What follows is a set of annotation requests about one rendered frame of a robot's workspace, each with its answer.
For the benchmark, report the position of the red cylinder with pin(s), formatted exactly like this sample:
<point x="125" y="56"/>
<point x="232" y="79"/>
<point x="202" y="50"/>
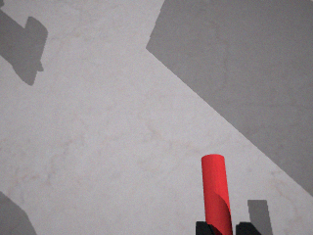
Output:
<point x="215" y="193"/>

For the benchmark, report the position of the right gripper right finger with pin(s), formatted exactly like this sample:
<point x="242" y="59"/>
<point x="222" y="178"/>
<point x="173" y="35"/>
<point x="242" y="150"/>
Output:
<point x="246" y="228"/>

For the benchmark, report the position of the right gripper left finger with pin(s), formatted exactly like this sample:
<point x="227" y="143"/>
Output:
<point x="202" y="228"/>

